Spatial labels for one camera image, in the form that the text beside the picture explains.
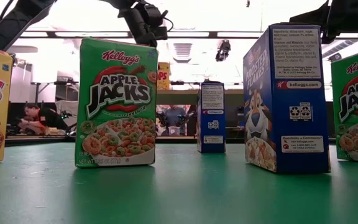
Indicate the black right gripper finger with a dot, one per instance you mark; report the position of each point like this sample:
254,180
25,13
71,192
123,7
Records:
315,20
317,11

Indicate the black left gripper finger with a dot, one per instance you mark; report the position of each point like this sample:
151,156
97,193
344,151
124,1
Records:
148,40

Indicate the green Apple Jacks cereal box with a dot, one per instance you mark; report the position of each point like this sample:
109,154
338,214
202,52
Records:
117,102
356,105

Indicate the blue Frosted Flakes cereal box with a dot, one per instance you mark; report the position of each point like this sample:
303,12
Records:
291,118
211,124

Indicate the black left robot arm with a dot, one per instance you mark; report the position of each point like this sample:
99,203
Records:
14,28

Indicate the ceiling air vent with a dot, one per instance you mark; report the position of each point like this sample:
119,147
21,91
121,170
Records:
182,51

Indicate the person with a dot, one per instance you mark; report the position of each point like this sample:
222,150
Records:
174,116
47,119

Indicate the white container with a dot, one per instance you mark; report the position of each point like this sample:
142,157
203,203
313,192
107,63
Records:
174,130

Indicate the black background desk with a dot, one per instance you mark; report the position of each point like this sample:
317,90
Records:
47,84

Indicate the green table mat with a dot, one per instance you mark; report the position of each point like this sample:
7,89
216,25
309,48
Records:
179,193

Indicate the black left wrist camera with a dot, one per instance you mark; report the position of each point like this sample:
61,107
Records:
161,33

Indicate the black overhead frame bar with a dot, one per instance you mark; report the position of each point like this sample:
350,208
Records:
197,34

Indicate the black overhead camera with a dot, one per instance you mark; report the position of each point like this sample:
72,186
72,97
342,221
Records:
223,50

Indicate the black metal table frame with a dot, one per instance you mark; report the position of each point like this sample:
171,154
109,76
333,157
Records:
42,140

